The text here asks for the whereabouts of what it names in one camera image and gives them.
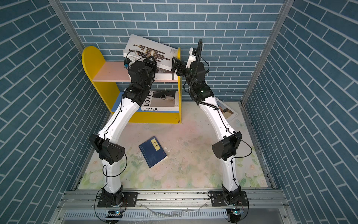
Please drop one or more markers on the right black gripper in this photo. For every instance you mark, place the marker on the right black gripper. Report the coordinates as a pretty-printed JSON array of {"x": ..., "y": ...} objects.
[{"x": 177, "y": 66}]

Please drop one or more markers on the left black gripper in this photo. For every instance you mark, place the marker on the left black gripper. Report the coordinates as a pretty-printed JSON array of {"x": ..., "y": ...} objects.
[{"x": 152, "y": 63}]

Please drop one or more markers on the white brown-pattern book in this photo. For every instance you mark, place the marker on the white brown-pattern book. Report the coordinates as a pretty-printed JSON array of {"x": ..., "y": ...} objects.
[{"x": 138, "y": 47}]

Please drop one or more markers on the white LOVER book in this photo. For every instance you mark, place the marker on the white LOVER book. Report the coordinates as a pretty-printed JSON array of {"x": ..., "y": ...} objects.
[{"x": 161, "y": 101}]

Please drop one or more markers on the navy blue book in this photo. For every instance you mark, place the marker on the navy blue book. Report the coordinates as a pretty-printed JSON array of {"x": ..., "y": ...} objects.
[{"x": 152, "y": 152}]

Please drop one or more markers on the Heritage Cultural book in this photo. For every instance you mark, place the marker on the Heritage Cultural book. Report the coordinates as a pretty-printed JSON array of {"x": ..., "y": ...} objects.
[{"x": 166, "y": 77}]

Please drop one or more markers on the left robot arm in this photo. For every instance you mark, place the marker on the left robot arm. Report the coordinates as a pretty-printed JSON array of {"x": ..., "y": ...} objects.
[{"x": 105, "y": 142}]

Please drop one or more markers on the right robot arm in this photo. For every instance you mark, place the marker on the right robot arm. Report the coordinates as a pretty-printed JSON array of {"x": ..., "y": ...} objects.
[{"x": 228, "y": 139}]

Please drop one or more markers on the yellow pink blue bookshelf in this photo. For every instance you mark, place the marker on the yellow pink blue bookshelf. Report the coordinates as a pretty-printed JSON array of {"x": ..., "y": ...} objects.
[{"x": 104, "y": 77}]

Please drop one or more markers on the white LOEWE book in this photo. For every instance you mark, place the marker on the white LOEWE book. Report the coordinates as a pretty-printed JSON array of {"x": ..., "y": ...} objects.
[{"x": 228, "y": 112}]

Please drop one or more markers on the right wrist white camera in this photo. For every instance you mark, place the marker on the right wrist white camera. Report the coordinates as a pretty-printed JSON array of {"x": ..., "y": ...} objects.
[{"x": 192, "y": 57}]

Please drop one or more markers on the wrist white camera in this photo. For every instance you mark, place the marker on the wrist white camera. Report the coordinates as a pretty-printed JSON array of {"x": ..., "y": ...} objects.
[
  {"x": 127, "y": 62},
  {"x": 192, "y": 57}
]

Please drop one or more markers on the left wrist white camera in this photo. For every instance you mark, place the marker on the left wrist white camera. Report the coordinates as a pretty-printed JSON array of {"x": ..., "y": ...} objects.
[{"x": 127, "y": 62}]

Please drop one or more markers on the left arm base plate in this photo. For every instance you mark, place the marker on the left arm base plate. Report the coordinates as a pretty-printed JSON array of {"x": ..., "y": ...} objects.
[{"x": 124, "y": 199}]

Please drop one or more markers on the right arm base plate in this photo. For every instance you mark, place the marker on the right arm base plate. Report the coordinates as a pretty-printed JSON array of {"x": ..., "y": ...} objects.
[{"x": 225, "y": 198}]

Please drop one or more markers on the aluminium front rail frame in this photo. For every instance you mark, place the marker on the aluminium front rail frame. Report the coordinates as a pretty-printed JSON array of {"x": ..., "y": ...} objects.
[{"x": 171, "y": 206}]

